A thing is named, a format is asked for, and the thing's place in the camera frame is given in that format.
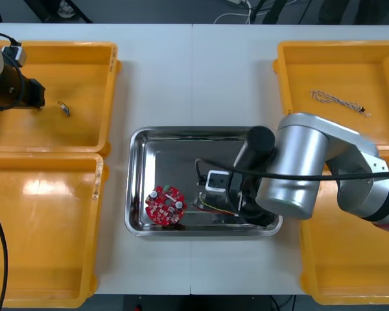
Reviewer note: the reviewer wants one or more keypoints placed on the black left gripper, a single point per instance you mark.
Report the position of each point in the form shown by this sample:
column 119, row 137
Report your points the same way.
column 34, row 94

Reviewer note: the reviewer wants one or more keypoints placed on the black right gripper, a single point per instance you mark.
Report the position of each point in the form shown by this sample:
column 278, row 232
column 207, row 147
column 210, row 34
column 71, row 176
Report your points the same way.
column 243, row 191

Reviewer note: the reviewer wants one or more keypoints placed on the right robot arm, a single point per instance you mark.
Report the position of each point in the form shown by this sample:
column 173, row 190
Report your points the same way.
column 298, row 162

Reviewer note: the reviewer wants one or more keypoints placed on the yellow-orange plastic bin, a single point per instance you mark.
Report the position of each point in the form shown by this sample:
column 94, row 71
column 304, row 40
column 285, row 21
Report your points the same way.
column 343, row 259
column 68, row 129
column 337, row 71
column 42, row 226

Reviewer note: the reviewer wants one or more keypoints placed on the round red circuit board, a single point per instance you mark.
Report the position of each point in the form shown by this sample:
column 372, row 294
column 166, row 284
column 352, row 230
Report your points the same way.
column 163, row 207

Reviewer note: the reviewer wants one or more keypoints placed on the steel tray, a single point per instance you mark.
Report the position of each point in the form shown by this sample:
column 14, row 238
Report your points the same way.
column 168, row 152

